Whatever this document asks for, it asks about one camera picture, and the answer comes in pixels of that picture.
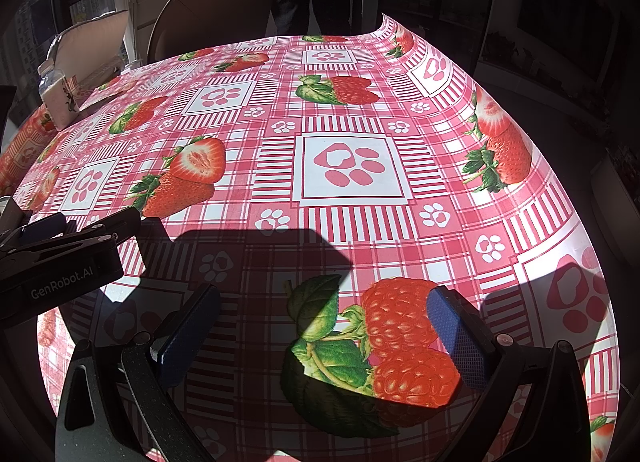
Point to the white cushioned chair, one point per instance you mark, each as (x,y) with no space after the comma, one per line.
(90,42)

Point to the clear plastic bottle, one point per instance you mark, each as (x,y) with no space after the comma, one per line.
(47,78)

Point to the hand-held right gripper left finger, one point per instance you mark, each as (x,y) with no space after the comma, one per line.
(187,337)

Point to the brown chair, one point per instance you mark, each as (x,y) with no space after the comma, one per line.
(215,7)

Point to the strawberry print pink tablecloth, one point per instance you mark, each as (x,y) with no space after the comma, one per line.
(345,172)

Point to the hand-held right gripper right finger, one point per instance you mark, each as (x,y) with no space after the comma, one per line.
(457,342)

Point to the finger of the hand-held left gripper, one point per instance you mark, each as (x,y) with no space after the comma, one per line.
(107,228)
(42,226)

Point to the white printed box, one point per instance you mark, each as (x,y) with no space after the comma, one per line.
(57,102)

